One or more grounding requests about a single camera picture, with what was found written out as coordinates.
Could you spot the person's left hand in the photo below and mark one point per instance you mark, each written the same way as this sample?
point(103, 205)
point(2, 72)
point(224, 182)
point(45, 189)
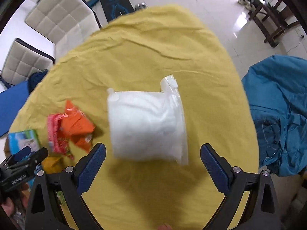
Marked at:
point(9, 207)

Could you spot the black blue weight bench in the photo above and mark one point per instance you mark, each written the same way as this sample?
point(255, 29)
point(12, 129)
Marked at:
point(113, 8)

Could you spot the dark blue knitted fabric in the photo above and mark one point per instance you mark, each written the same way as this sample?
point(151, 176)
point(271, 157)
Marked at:
point(35, 79)

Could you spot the orange snack packet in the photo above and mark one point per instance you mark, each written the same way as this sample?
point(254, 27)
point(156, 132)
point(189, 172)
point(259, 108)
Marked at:
point(77, 127)

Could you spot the blue foam mat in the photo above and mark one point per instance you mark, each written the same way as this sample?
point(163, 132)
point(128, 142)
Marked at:
point(12, 100)

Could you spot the white quilted chair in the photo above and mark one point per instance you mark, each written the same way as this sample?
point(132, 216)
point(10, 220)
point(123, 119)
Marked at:
point(66, 23)
point(22, 61)

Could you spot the dark wooden stool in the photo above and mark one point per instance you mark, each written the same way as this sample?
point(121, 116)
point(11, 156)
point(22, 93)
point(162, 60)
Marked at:
point(271, 20)

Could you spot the red snack packet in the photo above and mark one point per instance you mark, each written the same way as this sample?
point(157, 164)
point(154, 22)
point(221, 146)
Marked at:
point(57, 140)

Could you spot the person's right hand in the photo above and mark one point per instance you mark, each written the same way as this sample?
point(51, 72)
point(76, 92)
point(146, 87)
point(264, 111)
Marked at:
point(164, 227)

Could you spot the white soft plastic bag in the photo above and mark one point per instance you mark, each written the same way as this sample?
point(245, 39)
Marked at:
point(148, 125)

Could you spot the yellow tablecloth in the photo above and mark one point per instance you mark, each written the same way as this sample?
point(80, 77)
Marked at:
point(157, 85)

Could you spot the yellow snack packet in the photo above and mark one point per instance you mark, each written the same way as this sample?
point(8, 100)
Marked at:
point(53, 164)

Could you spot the cardboard box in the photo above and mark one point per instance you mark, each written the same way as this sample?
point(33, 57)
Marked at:
point(19, 140)

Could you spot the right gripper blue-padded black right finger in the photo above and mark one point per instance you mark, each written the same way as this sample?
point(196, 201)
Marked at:
point(261, 210)

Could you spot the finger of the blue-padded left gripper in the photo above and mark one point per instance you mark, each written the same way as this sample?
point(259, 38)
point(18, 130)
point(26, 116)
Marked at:
point(23, 153)

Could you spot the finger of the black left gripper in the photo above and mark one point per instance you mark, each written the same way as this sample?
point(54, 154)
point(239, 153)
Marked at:
point(33, 156)

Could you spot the white quilted chair right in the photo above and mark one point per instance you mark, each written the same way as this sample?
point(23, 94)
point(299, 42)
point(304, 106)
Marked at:
point(66, 23)

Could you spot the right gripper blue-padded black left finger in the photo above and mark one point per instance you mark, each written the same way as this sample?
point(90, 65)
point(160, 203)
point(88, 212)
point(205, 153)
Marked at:
point(44, 210)

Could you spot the white quilted chair left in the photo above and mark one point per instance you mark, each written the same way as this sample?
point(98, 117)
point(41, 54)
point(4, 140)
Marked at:
point(22, 61)

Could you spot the teal blue cloth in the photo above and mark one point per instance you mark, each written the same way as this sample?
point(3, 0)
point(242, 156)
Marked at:
point(276, 92)

